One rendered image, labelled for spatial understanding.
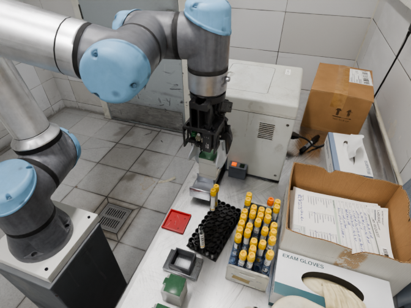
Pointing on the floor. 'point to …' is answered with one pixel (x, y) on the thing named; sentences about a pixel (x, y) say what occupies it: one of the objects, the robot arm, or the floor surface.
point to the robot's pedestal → (76, 278)
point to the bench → (372, 151)
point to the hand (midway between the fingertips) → (210, 159)
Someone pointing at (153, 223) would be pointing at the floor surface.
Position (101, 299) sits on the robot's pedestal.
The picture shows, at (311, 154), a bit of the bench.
